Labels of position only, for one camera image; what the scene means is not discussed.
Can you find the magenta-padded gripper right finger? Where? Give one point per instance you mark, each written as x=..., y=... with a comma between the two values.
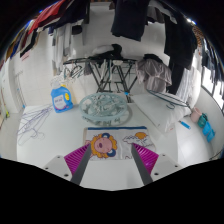
x=148, y=160

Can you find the round pale teal peg hanger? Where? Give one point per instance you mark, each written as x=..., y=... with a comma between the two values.
x=87, y=111

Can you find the pink bucket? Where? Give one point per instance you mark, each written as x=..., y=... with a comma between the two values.
x=195, y=115

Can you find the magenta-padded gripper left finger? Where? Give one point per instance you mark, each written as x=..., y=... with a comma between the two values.
x=74, y=160

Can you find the teal clothes hanger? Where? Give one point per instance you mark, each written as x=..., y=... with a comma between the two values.
x=170, y=105

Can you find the red hanging garment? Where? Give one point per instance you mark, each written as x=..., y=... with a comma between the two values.
x=46, y=15

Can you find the grey shirt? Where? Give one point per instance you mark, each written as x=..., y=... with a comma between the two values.
x=155, y=73

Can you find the dark navy hanging garment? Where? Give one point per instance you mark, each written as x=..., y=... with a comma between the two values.
x=130, y=20

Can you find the blue pen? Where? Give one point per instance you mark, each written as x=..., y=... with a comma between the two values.
x=185, y=125

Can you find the black hanging garment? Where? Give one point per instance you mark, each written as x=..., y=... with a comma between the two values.
x=180, y=46

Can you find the white pillow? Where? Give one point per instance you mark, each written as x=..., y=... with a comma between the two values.
x=156, y=113

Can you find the blue detergent bottle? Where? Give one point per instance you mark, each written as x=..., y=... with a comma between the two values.
x=60, y=100

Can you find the blue bucket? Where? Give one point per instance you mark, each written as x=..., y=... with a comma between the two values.
x=208, y=130

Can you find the black folding drying rack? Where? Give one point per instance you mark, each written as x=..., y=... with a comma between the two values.
x=100, y=75

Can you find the teal bucket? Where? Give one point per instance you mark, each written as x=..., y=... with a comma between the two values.
x=202, y=120

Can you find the white striped hanging garment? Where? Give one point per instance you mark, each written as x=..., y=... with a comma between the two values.
x=188, y=86

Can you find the window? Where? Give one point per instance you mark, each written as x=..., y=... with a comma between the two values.
x=210, y=85

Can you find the white cartoon print towel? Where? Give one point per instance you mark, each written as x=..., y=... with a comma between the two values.
x=123, y=146

